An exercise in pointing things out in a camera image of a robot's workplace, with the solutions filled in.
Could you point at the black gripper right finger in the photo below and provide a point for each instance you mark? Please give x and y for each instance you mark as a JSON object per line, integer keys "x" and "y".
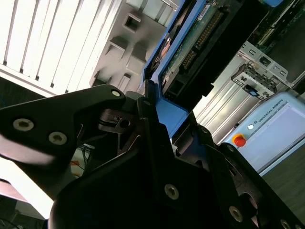
{"x": 238, "y": 181}

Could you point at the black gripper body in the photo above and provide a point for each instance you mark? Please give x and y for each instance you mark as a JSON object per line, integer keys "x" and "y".
{"x": 119, "y": 202}

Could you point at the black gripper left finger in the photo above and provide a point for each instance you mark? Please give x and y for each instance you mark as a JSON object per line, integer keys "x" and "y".
{"x": 47, "y": 114}

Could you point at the hard disk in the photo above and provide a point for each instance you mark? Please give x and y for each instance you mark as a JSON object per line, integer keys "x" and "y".
{"x": 207, "y": 35}

